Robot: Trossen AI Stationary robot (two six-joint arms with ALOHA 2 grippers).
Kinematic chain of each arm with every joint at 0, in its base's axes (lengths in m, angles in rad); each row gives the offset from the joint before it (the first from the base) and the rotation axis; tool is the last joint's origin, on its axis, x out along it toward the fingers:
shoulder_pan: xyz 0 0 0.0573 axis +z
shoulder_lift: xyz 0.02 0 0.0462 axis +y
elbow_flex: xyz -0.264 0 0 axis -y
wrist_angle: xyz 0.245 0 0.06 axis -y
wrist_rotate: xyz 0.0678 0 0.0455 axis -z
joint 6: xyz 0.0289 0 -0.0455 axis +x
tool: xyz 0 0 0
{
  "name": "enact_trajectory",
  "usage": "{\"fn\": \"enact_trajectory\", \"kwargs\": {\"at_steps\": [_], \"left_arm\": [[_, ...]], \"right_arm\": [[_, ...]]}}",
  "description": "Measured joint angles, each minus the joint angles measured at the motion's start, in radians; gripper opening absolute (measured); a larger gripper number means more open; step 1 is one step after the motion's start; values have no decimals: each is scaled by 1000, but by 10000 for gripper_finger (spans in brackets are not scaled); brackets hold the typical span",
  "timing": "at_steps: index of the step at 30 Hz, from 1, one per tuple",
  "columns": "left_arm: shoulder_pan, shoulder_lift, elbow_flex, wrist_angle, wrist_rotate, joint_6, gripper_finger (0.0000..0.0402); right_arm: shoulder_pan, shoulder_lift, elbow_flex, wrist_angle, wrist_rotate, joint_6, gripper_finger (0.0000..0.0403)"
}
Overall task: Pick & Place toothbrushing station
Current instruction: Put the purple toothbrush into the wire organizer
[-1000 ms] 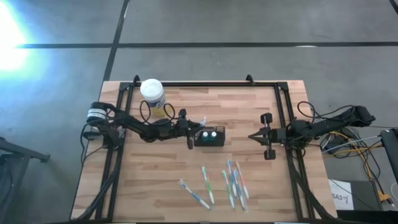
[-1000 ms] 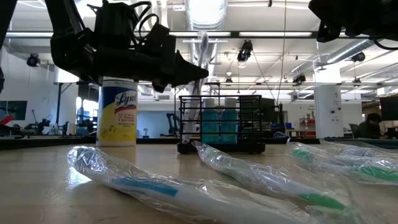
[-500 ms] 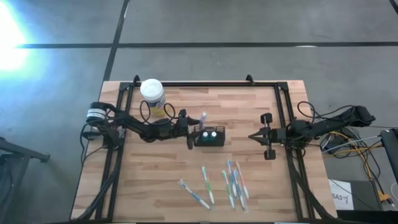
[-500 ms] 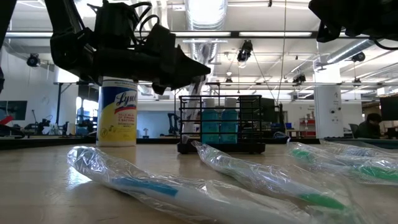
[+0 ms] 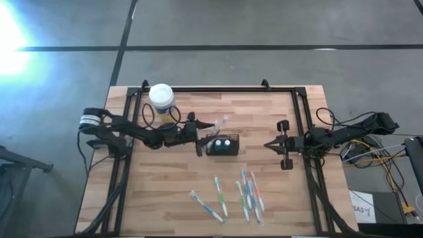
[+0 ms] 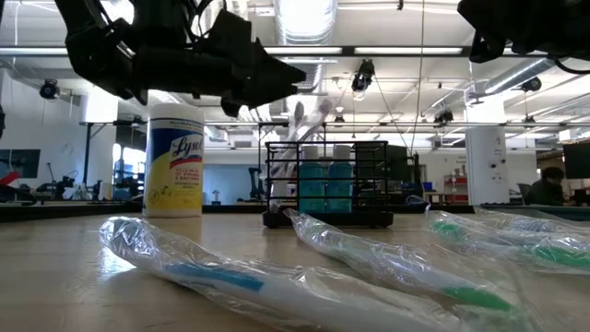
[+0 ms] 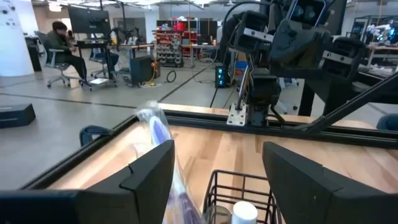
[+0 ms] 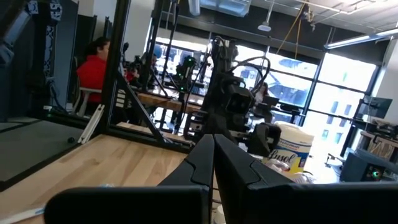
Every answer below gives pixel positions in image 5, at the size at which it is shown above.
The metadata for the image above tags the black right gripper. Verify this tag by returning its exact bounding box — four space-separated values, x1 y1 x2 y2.
264 119 307 171

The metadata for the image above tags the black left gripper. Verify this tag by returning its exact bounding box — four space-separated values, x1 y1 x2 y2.
180 111 215 158

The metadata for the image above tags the violet blue white toothbrush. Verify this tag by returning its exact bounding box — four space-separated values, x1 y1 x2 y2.
216 114 229 138

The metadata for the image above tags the green white toothbrush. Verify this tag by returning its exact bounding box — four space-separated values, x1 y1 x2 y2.
235 180 250 223
213 176 229 219

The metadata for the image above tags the orange white wrapped toothbrush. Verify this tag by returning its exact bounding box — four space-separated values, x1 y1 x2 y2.
250 171 266 212

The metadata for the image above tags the Lysol disinfecting wipes canister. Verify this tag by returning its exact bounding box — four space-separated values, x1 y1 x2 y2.
148 83 179 122

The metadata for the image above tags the black power supply box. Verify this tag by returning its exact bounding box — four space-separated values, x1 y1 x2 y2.
345 144 369 165

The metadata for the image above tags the white printed paper sheet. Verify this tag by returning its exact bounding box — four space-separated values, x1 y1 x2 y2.
348 189 377 224

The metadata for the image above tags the dark grey floor box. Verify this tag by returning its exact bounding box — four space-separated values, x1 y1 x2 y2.
372 190 406 225

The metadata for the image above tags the dark grey computer case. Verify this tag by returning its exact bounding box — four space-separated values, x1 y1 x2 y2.
403 135 423 196

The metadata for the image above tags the black case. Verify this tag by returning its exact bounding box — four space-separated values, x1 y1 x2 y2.
358 223 423 238

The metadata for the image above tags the black metal stand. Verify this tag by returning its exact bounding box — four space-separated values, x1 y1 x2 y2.
0 144 54 238

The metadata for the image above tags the black wire caddy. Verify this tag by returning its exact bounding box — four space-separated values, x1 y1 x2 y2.
205 133 240 157

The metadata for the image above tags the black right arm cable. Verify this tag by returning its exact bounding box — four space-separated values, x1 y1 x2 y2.
315 107 377 129

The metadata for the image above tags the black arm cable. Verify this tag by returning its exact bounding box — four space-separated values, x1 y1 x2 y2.
141 102 182 132
315 107 377 129

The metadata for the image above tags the black aluminium table frame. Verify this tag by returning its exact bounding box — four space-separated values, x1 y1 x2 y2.
75 78 360 237

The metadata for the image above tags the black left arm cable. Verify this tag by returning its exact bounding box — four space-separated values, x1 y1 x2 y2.
141 102 182 132

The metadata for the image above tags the white floor cable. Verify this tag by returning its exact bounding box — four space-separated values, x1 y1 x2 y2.
342 143 406 163

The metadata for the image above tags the yellow floor cable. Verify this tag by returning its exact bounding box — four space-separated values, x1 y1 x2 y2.
343 138 416 216

